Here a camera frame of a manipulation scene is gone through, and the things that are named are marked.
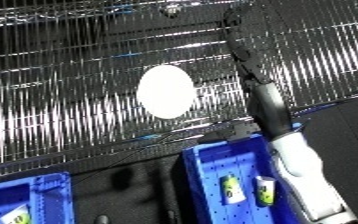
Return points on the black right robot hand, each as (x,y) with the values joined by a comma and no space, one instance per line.
(270,106)

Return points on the green-banded white paper cup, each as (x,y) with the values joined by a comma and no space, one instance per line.
(265,191)
(165,91)
(233,189)
(16,216)

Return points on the pale right robot arm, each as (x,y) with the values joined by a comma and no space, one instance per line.
(306,173)

